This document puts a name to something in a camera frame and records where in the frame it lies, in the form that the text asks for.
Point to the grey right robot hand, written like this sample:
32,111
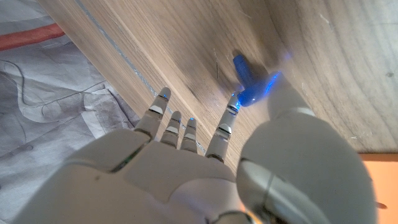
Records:
155,186

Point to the blue peg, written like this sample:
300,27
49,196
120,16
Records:
250,91

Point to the orange peg board toy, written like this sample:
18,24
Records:
384,183

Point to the printed fabric backdrop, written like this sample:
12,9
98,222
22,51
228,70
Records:
46,93

